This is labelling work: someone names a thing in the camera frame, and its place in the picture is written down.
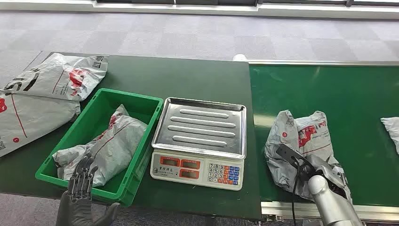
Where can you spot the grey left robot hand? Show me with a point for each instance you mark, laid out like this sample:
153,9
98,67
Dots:
76,209

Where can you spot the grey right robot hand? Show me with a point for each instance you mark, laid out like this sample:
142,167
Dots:
336,188

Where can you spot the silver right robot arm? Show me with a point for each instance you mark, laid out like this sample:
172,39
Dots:
330,202

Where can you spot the grey courier package red print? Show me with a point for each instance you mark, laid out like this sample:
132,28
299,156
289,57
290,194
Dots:
115,146

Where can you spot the grey courier package red line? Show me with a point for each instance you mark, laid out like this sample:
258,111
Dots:
392,128

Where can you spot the green conveyor belt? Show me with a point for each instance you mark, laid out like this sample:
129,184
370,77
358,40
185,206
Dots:
343,93

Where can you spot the large grey courier package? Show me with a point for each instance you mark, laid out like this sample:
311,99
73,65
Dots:
34,115

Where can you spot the grey courier package QR codes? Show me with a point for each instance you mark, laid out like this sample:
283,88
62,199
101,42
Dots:
56,78

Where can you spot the white conveyor roller cap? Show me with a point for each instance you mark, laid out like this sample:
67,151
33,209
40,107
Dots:
240,57

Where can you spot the green plastic bin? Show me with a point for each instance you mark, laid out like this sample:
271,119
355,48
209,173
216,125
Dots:
90,124

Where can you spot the electronic scale with steel tray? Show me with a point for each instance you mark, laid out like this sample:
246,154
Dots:
202,128

